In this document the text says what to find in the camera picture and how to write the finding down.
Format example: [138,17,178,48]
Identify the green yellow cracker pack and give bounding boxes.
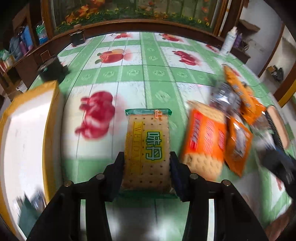
[121,108,173,198]

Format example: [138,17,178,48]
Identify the orange round-logo snack bag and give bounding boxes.
[224,117,253,177]

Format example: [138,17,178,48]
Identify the dark green snack packet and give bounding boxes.
[18,189,46,237]

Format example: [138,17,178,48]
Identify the open black glasses case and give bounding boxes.
[265,105,290,150]

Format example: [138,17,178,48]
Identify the large orange cracker pack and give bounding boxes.
[223,64,266,126]

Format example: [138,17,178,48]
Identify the clear grey snack packet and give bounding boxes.
[209,82,241,116]

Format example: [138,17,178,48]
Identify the yellow storage box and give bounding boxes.
[1,81,64,240]

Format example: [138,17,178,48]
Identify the black holder near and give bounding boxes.
[38,56,70,84]

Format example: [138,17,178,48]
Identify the black holder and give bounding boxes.
[70,24,85,47]
[38,56,70,84]

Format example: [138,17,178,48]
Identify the purple bottles on shelf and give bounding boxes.
[233,33,242,48]

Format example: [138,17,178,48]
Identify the white spray bottle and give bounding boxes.
[220,26,237,56]

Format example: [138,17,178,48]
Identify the black holder far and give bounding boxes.
[70,24,85,47]

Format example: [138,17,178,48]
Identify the blue bottles on shelf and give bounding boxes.
[9,25,34,61]

